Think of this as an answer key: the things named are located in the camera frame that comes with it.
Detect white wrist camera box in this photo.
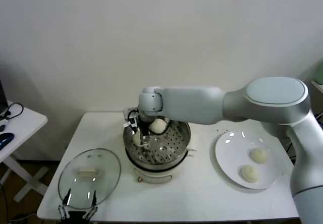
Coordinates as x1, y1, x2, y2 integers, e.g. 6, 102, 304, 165
122, 108, 139, 129

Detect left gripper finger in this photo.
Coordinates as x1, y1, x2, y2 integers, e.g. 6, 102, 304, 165
58, 188, 73, 219
84, 190, 98, 219

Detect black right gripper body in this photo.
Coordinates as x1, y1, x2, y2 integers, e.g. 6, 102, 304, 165
138, 115, 152, 136

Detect white round plate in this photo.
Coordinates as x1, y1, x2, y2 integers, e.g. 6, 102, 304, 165
214, 131, 280, 190

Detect glass lid with cream handle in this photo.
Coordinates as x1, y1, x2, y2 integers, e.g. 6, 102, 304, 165
58, 148, 122, 207

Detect white electric cooker pot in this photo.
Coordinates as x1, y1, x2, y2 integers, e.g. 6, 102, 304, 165
117, 124, 200, 185

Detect white folding side table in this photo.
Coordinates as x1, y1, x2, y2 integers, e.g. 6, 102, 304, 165
0, 100, 48, 203

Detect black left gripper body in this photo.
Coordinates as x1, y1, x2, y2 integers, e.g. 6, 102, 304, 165
66, 210, 88, 224

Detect pale green container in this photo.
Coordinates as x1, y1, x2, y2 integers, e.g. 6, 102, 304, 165
311, 59, 323, 85

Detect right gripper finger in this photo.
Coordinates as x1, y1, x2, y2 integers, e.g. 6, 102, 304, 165
139, 132, 151, 151

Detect blue computer mouse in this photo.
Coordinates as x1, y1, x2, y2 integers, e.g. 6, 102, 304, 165
0, 132, 15, 151

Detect stainless steel steamer basket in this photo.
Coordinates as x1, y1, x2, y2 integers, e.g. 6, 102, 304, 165
123, 107, 191, 164

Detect white steamed baozi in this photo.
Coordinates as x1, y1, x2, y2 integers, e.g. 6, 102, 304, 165
148, 119, 168, 136
132, 132, 142, 147
239, 164, 260, 184
249, 147, 268, 163

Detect white shelf board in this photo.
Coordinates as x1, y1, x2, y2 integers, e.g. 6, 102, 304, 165
310, 79, 323, 93

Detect black looped cable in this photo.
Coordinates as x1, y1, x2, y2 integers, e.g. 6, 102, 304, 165
0, 102, 25, 121

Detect black laptop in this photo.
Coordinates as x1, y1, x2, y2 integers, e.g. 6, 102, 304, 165
0, 79, 10, 115

